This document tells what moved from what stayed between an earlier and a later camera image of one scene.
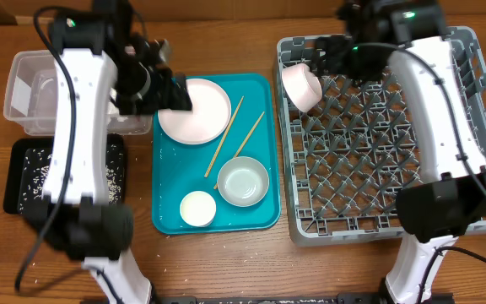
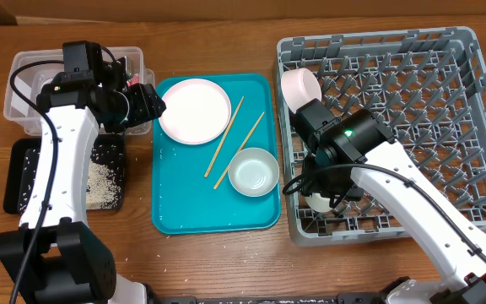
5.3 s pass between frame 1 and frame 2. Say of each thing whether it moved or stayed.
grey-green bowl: moved
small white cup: moved
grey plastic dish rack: stayed
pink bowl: stayed
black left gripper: moved
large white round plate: stayed
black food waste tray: stayed
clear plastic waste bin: stayed
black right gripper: moved
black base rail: stayed
